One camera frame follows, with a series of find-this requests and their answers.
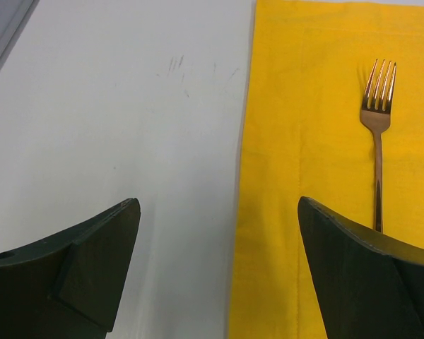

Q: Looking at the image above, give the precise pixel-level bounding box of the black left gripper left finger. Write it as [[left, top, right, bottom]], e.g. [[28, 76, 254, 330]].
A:
[[0, 198, 141, 338]]

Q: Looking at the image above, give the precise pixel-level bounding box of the thin brown fork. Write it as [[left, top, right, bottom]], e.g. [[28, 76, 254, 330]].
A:
[[360, 60, 397, 233]]

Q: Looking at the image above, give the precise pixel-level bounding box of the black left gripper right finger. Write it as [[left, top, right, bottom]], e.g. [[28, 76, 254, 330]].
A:
[[298, 197, 424, 338]]

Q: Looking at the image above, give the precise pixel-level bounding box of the yellow Pikachu cloth placemat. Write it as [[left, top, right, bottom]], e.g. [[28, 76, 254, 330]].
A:
[[228, 1, 424, 338]]

